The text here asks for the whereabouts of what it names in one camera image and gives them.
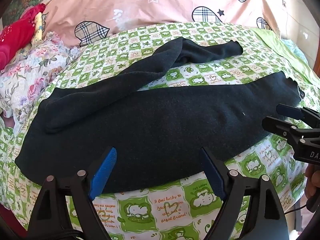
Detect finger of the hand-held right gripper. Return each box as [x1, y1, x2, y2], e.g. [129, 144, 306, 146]
[276, 104, 320, 128]
[262, 116, 320, 147]

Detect green checked bed sheet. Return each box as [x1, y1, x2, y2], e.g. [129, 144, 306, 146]
[0, 21, 320, 240]

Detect black pants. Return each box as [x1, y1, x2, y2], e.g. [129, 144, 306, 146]
[15, 37, 304, 195]

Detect pink quilt with plaid hearts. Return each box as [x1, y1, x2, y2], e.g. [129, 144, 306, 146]
[41, 0, 290, 48]

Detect light green cloth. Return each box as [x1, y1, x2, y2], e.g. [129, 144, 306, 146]
[250, 27, 313, 80]

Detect light blue cloth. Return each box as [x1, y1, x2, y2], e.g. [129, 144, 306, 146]
[281, 39, 309, 63]

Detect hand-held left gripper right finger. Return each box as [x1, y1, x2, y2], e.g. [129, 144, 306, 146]
[201, 147, 290, 240]

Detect floral ruffled pillow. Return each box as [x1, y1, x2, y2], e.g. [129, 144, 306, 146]
[0, 31, 80, 135]

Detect person's right hand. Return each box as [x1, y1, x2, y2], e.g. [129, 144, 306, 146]
[305, 165, 320, 200]

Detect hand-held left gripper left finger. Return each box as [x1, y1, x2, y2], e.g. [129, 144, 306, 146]
[26, 147, 118, 240]

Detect yellow floral cloth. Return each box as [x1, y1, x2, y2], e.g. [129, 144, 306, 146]
[30, 12, 47, 44]

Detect red sequined blanket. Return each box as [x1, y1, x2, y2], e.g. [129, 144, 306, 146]
[0, 3, 47, 70]

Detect black cable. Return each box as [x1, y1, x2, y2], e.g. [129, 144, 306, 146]
[47, 229, 84, 240]
[284, 204, 308, 215]

